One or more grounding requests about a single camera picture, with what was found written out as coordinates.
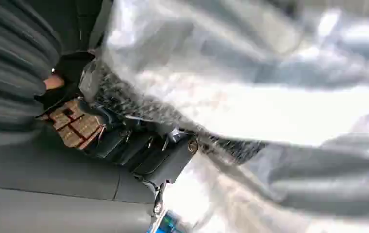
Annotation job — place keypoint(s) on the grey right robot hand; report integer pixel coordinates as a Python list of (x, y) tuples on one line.
[(52, 180)]

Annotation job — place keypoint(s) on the ribbed grey right arm sleeve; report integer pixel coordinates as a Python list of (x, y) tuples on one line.
[(7, 64)]

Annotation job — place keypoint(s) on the blue plastic object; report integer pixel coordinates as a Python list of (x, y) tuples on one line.
[(168, 224)]

